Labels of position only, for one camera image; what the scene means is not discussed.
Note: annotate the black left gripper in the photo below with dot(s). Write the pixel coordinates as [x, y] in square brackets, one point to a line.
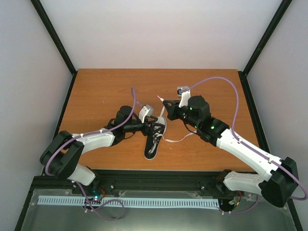
[150, 132]

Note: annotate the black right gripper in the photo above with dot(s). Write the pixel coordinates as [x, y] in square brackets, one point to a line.
[172, 110]

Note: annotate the white shoelace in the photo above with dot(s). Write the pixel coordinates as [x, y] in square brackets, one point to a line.
[155, 140]

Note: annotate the black white canvas sneaker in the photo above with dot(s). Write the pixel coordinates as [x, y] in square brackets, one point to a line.
[148, 144]

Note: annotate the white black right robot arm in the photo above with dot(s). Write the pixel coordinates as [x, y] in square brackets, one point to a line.
[219, 134]

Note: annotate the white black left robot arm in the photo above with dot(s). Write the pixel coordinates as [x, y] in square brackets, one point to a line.
[61, 157]

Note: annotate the circuit board with green led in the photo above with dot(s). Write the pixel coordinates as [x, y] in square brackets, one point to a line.
[97, 195]

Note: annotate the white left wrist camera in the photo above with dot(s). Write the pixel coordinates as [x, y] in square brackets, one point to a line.
[146, 111]

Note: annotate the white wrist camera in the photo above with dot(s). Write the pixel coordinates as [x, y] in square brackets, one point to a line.
[184, 93]
[146, 111]

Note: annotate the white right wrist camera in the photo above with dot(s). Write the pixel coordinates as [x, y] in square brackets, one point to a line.
[184, 93]

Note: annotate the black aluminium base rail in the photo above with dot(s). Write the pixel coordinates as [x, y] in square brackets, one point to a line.
[219, 185]

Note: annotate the light blue slotted cable duct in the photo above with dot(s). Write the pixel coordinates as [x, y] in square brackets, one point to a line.
[134, 202]

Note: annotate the black left frame post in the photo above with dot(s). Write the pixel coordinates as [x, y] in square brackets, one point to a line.
[53, 35]

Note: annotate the black frame post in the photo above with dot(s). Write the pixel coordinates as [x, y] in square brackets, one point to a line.
[53, 35]
[281, 10]

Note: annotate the black right frame post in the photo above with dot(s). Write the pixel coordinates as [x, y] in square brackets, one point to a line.
[281, 10]

